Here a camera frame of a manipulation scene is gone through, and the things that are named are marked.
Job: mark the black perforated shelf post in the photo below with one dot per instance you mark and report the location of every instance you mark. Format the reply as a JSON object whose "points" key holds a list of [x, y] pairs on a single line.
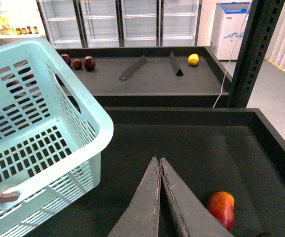
{"points": [[262, 20]]}

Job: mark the dark red apple back right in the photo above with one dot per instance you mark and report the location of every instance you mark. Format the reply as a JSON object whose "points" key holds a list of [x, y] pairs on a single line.
{"points": [[89, 63]]}

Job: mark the black triangular divider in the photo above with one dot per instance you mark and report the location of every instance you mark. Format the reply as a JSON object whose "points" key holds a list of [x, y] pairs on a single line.
{"points": [[175, 66], [126, 74]]}

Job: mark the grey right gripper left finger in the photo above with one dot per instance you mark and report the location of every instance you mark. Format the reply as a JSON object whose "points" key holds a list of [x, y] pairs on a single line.
{"points": [[141, 217]]}

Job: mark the yellow lemon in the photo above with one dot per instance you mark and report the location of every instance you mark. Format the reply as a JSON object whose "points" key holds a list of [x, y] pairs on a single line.
{"points": [[193, 59]]}

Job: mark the light blue plastic basket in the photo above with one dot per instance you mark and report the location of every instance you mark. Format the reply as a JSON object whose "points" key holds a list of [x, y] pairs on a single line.
{"points": [[52, 132]]}

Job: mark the black far display tray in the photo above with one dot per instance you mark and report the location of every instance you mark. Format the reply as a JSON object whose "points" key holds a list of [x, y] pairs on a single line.
{"points": [[154, 84]]}

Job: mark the glass door refrigerator row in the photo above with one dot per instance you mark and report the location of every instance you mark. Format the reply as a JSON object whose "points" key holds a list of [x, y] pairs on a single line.
{"points": [[120, 23]]}

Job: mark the small dark red apple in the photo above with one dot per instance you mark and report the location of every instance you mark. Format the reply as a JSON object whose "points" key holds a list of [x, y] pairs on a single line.
{"points": [[77, 64]]}

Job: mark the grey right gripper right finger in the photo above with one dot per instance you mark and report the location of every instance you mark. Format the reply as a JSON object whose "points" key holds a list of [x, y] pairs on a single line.
{"points": [[190, 217]]}

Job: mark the black triangular divider right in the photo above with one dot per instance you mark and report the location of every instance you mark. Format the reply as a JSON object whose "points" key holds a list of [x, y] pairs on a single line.
{"points": [[175, 66]]}

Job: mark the shelf with bottled goods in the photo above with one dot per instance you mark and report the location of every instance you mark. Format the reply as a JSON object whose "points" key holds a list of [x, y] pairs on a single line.
{"points": [[20, 19]]}

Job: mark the white chest freezer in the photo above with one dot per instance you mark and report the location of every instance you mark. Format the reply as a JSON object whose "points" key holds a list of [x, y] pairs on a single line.
{"points": [[230, 20]]}

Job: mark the black near display tray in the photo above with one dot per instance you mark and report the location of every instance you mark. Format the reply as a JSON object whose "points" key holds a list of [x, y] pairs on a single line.
{"points": [[233, 150]]}

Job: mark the black triangular divider left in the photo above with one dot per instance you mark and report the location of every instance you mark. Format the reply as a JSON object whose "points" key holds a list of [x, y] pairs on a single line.
{"points": [[126, 74]]}

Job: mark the dark red apple back left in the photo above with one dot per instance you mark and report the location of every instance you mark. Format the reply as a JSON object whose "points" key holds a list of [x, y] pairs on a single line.
{"points": [[66, 58]]}

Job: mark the black display tray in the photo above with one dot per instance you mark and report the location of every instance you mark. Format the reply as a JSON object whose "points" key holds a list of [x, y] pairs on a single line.
{"points": [[233, 150], [154, 84]]}

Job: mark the red mango on near tray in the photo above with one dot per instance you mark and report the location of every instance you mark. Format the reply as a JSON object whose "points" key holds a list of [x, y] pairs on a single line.
{"points": [[221, 206]]}

